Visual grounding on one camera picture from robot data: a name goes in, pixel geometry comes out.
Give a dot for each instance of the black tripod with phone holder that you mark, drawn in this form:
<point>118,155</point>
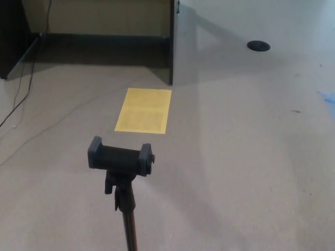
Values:
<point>120,157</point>

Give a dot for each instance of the yellow paper sheet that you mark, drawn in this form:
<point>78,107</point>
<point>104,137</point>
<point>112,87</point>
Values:
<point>144,112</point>

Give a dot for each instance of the black round floor cover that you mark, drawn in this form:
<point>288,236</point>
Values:
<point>258,46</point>

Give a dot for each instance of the blue tape scrap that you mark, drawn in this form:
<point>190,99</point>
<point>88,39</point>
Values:
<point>329,98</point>

